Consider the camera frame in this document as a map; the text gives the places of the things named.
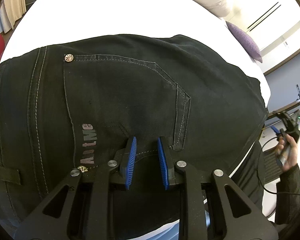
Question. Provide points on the black pants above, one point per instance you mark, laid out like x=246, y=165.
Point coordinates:
x=115, y=92

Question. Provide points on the person's right hand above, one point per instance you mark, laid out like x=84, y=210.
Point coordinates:
x=293, y=155

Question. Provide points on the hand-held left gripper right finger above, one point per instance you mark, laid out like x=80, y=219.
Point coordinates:
x=163, y=162

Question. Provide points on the cream curtain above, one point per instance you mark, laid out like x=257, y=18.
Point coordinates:
x=13, y=2

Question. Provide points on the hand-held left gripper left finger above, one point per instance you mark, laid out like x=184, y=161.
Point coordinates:
x=130, y=162

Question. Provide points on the small grey device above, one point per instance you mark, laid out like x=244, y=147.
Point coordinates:
x=298, y=93

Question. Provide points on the purple pillow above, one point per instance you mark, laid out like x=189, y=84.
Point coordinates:
x=247, y=41

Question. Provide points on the grey ribbed panel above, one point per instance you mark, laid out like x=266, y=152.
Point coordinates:
x=272, y=166

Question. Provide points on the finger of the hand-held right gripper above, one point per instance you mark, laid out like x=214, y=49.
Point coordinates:
x=282, y=118
x=274, y=130

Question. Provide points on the bed with white sheet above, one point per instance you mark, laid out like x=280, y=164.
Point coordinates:
x=115, y=10

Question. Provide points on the person's right forearm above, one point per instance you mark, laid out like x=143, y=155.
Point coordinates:
x=288, y=195

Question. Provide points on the white wardrobe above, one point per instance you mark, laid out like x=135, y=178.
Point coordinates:
x=291, y=15

